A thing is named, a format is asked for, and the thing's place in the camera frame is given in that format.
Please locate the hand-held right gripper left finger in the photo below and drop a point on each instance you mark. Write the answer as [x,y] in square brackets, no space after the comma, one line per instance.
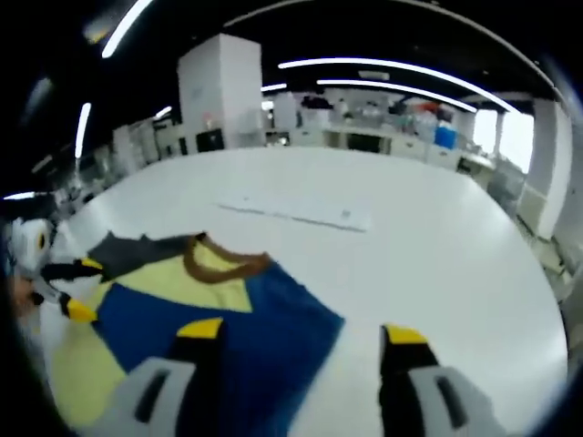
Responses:
[200,378]

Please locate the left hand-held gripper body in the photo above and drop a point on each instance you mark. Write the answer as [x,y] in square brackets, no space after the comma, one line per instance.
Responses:
[27,243]

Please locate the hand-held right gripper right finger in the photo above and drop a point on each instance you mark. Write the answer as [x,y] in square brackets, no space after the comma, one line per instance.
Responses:
[405,378]

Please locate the yellow garment with dark sleeves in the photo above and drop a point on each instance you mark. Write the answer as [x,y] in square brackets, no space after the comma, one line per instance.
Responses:
[273,328]

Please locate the white template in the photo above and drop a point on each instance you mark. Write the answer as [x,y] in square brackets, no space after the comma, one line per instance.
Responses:
[319,211]

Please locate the person's left hand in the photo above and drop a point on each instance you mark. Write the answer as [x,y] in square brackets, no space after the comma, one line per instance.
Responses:
[25,298]

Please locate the straight ceiling light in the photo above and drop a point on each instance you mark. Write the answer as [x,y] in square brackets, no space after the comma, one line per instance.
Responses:
[123,32]
[83,129]

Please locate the black box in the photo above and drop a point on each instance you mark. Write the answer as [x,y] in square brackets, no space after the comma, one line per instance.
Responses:
[209,141]

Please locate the white lab counter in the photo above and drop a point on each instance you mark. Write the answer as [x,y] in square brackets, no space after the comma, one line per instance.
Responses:
[410,145]

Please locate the white pillar with red sign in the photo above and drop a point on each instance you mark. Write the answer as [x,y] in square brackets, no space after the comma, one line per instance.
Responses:
[218,82]

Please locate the blue crate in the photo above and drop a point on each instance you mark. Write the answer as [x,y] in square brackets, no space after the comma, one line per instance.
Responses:
[446,136]

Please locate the plain white square pillar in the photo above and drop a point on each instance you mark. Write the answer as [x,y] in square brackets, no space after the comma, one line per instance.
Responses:
[546,159]

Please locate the short curved ceiling light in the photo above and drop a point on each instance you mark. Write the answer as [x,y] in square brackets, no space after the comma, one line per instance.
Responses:
[387,86]

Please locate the long curved ceiling light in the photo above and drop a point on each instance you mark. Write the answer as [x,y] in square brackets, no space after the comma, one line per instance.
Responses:
[355,59]

